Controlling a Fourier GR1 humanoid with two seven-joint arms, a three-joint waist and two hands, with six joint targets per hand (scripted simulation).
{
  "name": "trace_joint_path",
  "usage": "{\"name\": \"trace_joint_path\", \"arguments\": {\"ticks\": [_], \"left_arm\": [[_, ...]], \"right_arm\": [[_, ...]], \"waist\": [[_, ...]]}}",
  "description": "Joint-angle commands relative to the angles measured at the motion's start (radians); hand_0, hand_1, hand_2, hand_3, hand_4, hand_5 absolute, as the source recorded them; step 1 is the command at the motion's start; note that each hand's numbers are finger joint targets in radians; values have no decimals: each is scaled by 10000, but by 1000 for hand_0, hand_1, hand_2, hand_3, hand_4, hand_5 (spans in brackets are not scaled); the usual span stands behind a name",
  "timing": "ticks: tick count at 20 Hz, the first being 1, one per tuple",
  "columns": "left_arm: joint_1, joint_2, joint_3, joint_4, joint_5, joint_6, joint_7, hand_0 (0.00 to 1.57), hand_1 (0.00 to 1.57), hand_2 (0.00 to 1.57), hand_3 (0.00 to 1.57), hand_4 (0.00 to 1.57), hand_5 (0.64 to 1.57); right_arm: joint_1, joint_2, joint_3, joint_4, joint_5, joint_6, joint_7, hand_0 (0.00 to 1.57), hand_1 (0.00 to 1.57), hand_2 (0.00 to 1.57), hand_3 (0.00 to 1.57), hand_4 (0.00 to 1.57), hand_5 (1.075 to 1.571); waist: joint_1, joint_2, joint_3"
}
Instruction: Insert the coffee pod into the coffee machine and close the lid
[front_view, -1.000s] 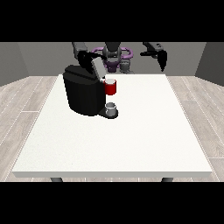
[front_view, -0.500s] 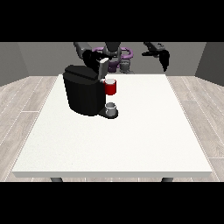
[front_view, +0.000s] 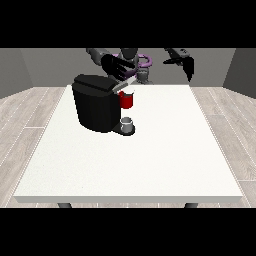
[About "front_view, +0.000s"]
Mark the black coffee machine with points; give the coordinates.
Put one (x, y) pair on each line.
(95, 106)

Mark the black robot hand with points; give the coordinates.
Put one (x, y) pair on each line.
(115, 66)
(188, 66)

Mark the dark table leg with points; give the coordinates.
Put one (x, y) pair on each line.
(64, 205)
(191, 205)

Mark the small grey cup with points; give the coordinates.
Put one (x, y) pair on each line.
(127, 125)

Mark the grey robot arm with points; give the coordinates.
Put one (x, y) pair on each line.
(178, 52)
(96, 56)

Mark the pale grey machine lid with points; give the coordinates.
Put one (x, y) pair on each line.
(125, 83)

